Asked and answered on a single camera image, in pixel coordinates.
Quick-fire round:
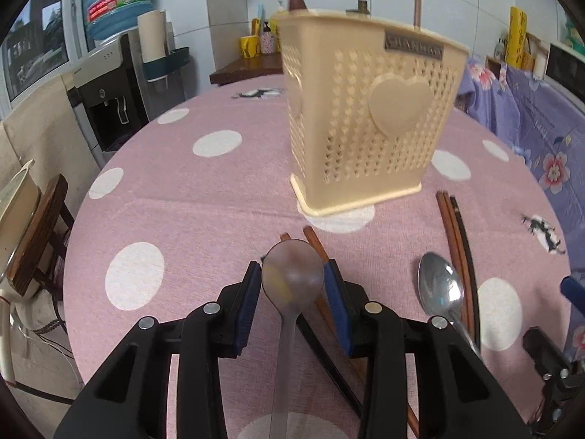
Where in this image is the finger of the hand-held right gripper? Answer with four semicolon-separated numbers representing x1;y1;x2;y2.
560;272;585;316

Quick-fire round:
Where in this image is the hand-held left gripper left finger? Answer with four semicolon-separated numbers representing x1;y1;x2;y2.
52;260;262;439

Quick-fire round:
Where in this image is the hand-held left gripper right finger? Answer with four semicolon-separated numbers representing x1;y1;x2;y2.
324;260;533;439

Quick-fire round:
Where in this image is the black chopstick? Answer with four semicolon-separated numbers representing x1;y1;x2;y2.
449;196;480;348
295;313;364;414

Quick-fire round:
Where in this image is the metal spoon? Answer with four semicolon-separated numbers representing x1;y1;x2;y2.
418;251;483;362

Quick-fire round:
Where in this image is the beige plastic utensil holder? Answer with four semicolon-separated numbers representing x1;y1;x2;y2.
274;8;471;217

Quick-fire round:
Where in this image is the purple floral cloth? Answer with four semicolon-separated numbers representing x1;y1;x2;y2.
454;55;585;376

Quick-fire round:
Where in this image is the microwave oven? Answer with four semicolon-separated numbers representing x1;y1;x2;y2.
546;41;585;101

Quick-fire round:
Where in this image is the wooden chair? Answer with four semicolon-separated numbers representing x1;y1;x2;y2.
4;174;78;330

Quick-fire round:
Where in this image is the dark wooden counter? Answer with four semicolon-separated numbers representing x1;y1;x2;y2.
209;52;285;87

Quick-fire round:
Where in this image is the green printed bag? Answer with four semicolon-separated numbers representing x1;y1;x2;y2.
562;11;585;51

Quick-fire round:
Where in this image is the water dispenser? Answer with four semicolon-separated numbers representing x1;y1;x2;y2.
66;32;151;170

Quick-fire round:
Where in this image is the yellow roll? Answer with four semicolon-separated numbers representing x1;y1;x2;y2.
505;7;528;67

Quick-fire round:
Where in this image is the teal roll holder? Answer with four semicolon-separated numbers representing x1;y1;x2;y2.
141;46;193;84

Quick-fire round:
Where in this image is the yellow cup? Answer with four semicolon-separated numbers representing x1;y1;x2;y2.
240;34;262;58

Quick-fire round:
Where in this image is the patterned small bottle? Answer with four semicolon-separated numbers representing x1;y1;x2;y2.
260;20;276;56

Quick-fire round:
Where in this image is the beige cloth cover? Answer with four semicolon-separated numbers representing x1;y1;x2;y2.
0;73;108;202

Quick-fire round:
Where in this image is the beige paper roll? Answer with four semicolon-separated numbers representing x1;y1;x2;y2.
137;9;167;62

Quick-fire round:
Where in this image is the yellow soap pump bottle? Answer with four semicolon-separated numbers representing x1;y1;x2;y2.
269;0;288;33

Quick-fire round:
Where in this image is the window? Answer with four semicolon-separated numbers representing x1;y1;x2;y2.
0;0;74;106

